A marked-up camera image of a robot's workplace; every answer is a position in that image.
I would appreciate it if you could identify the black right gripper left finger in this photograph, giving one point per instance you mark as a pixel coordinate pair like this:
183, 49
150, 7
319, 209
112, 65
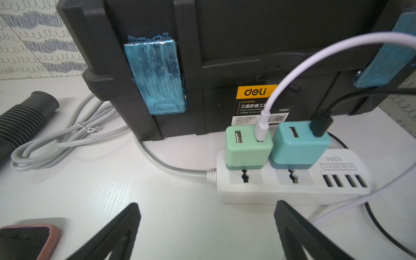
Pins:
116, 240

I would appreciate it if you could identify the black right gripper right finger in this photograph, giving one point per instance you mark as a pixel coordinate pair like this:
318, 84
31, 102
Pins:
298, 236

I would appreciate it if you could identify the pink case phone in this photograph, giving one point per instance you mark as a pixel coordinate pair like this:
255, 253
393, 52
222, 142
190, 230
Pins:
29, 242

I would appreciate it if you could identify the white power strip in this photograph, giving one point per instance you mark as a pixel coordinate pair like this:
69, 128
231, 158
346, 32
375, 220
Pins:
338, 176

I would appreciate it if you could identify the teal usb charger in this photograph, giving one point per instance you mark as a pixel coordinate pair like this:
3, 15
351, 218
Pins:
296, 147

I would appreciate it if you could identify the green usb charger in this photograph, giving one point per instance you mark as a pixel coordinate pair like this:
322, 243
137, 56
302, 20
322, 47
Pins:
243, 151

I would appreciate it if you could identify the black ribbed cylinder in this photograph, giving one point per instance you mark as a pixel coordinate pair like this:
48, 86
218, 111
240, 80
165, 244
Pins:
23, 121

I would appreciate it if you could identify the black deli toolbox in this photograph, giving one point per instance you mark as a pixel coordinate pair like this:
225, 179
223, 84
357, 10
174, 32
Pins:
174, 68

